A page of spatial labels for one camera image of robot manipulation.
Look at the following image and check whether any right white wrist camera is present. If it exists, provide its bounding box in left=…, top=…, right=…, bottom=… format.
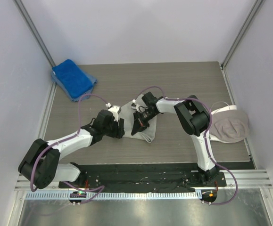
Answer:
left=131, top=99, right=139, bottom=111

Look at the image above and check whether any light blue mesh cloth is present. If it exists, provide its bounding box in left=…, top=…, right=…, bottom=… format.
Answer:
left=51, top=71, right=97, bottom=102

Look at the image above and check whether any grey cloth napkin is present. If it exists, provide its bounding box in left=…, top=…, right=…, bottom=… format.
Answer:
left=119, top=94, right=157, bottom=143

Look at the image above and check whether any grey cloth pile in bowl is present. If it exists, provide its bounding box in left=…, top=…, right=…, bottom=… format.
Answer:
left=209, top=104, right=250, bottom=144

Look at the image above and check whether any blue folded towel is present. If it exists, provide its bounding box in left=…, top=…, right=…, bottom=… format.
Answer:
left=51, top=59, right=97, bottom=102

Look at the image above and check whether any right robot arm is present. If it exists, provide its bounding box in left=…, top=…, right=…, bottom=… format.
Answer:
left=131, top=92, right=219, bottom=186

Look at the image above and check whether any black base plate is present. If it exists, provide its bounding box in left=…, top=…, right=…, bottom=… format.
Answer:
left=58, top=164, right=227, bottom=189

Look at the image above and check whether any white slotted cable duct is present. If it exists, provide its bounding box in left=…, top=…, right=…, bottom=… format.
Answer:
left=25, top=190, right=202, bottom=200

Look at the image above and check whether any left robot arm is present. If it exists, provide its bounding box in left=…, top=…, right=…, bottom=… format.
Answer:
left=18, top=105, right=124, bottom=192

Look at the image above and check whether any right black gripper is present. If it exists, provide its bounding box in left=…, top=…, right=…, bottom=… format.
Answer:
left=132, top=108, right=157, bottom=136

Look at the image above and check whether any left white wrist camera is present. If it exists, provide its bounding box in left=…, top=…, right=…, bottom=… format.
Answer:
left=105, top=103, right=121, bottom=121

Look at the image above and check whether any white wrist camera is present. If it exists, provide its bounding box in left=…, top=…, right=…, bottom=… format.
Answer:
left=105, top=103, right=121, bottom=121
left=131, top=99, right=139, bottom=111

